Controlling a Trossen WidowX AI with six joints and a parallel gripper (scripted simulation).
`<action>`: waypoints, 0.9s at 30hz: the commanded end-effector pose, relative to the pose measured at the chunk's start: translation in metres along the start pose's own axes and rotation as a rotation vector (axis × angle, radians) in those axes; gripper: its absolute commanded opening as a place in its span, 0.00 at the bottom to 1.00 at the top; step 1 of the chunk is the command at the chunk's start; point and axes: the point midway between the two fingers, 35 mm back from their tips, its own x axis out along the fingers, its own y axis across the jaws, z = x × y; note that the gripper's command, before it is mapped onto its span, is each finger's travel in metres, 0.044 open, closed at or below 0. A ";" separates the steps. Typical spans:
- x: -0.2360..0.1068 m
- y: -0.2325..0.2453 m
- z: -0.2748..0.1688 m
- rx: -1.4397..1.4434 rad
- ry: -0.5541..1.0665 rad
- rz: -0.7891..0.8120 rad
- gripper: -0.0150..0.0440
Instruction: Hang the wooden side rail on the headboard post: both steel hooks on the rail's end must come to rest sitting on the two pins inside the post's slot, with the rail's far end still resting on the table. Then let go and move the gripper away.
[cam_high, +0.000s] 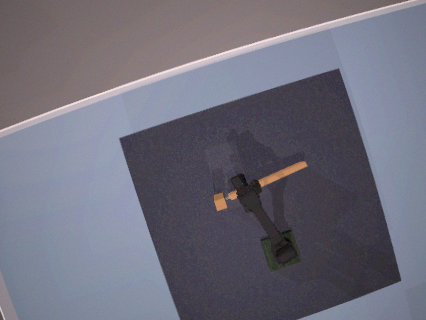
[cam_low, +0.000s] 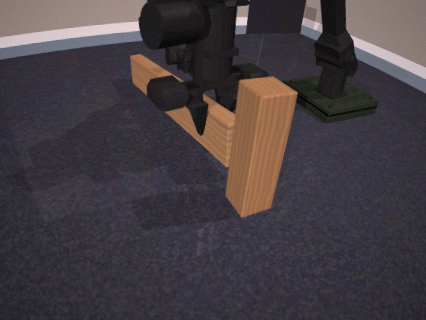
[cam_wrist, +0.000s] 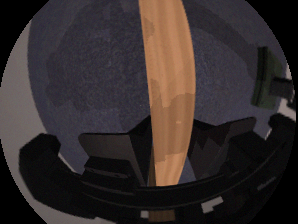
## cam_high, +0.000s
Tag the wooden rail with metal hooks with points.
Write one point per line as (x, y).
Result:
(274, 177)

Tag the wooden headboard post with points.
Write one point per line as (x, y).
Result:
(220, 201)

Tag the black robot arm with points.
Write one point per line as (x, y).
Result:
(250, 198)

